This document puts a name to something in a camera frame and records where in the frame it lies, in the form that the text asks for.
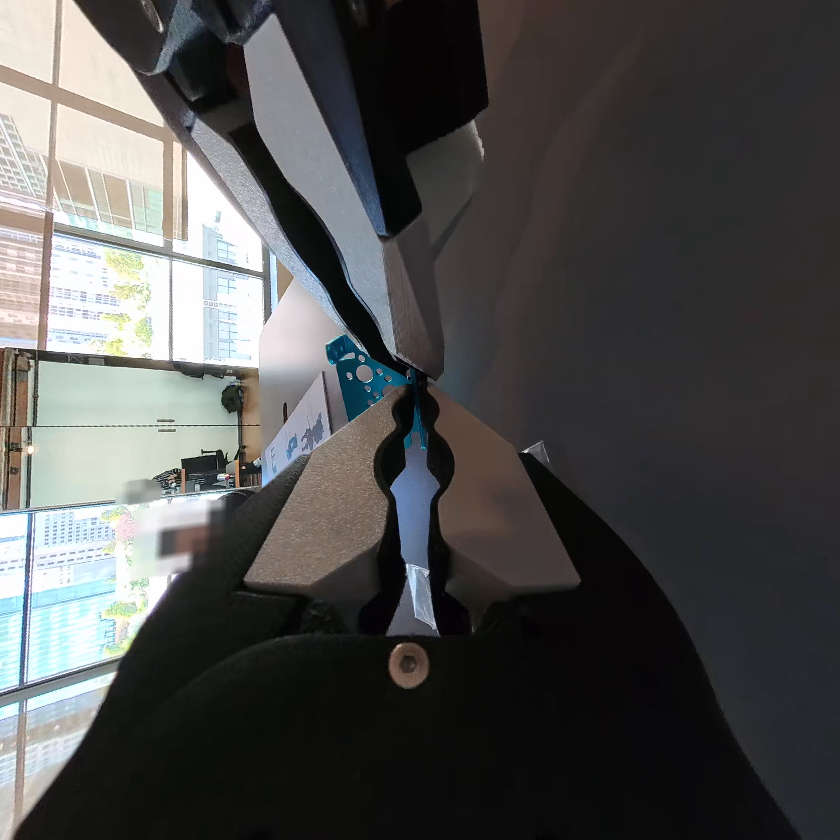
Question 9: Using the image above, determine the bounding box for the printed instruction booklet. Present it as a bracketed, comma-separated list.
[262, 371, 333, 471]

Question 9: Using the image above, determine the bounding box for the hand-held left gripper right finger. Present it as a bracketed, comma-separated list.
[417, 387, 584, 636]

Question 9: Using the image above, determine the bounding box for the blue perforated U bracket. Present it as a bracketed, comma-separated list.
[326, 335, 431, 451]

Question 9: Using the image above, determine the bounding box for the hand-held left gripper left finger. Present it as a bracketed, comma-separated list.
[244, 385, 416, 635]

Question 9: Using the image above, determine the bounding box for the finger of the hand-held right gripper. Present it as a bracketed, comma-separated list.
[190, 123, 400, 362]
[244, 0, 488, 383]

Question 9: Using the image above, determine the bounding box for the wide beige roller blind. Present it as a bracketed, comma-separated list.
[0, 0, 173, 231]

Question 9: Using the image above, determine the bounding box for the large office window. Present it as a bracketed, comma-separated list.
[0, 0, 277, 366]

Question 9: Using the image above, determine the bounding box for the dark grey desk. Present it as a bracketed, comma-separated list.
[259, 0, 840, 840]

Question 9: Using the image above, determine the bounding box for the side office window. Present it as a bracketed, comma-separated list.
[0, 505, 153, 840]

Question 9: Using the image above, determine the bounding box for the pale green cabinet wall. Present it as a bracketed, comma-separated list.
[0, 348, 263, 510]

